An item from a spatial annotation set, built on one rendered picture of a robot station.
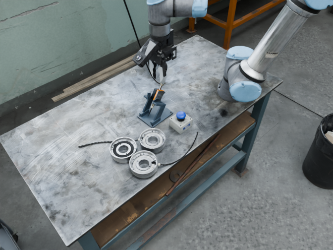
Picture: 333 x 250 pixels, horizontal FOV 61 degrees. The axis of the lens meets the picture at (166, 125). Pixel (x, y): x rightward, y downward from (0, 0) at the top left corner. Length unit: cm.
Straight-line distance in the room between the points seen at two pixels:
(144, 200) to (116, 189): 28
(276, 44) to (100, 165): 77
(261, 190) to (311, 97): 111
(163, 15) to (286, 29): 40
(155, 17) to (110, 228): 84
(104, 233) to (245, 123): 92
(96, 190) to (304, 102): 208
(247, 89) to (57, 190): 79
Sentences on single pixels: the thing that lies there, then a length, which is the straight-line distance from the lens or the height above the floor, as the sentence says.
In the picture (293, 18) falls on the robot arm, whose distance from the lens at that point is 103.
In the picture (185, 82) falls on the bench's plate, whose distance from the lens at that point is 143.
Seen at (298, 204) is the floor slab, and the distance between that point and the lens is 207.
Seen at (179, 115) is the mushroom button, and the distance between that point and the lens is 115.
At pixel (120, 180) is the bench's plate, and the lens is 107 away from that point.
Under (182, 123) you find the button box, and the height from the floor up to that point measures 84.
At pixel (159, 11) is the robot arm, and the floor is 128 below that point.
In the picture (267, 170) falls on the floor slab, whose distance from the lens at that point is 214.
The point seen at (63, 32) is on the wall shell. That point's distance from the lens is 262.
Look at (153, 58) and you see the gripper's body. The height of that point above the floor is 109.
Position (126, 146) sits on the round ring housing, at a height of 82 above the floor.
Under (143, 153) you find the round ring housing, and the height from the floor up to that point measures 83.
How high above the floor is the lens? 170
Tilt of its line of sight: 48 degrees down
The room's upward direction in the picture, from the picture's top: 1 degrees counter-clockwise
